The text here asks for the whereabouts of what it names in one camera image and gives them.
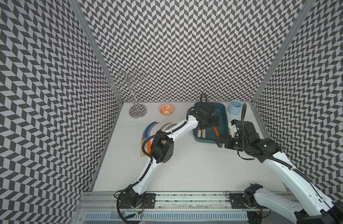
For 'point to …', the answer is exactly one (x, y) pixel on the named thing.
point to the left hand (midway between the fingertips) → (214, 124)
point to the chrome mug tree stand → (137, 111)
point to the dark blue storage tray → (208, 135)
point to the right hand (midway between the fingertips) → (222, 143)
